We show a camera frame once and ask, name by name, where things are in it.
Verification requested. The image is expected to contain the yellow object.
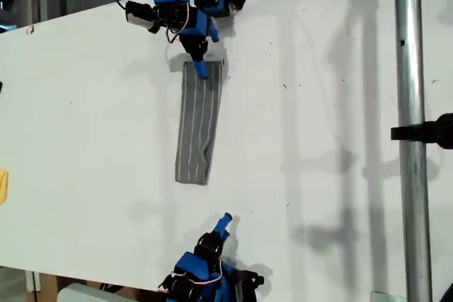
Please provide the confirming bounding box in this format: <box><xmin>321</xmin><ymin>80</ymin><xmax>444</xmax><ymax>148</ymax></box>
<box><xmin>0</xmin><ymin>168</ymin><xmax>10</xmax><ymax>206</ymax></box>

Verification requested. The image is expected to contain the wooden table leg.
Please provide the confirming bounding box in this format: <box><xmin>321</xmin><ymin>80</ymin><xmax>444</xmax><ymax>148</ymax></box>
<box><xmin>24</xmin><ymin>270</ymin><xmax>59</xmax><ymax>302</ymax></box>

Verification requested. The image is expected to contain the black clamp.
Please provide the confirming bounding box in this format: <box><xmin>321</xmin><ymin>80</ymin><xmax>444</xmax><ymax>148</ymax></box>
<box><xmin>390</xmin><ymin>112</ymin><xmax>453</xmax><ymax>151</ymax></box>

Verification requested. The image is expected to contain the grey white-striped towel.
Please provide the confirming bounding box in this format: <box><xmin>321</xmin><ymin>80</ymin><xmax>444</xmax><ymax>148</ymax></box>
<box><xmin>175</xmin><ymin>60</ymin><xmax>227</xmax><ymax>186</ymax></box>

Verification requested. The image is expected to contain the black camera box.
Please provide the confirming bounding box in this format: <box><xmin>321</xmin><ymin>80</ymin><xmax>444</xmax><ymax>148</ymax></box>
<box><xmin>125</xmin><ymin>0</ymin><xmax>160</xmax><ymax>34</ymax></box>
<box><xmin>235</xmin><ymin>269</ymin><xmax>265</xmax><ymax>302</ymax></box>

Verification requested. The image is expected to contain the white box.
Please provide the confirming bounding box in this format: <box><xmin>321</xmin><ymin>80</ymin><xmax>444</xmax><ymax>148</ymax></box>
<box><xmin>56</xmin><ymin>282</ymin><xmax>137</xmax><ymax>302</ymax></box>

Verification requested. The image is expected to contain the steel post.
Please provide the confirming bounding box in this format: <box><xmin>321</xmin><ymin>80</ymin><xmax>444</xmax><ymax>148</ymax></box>
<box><xmin>392</xmin><ymin>0</ymin><xmax>435</xmax><ymax>302</ymax></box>

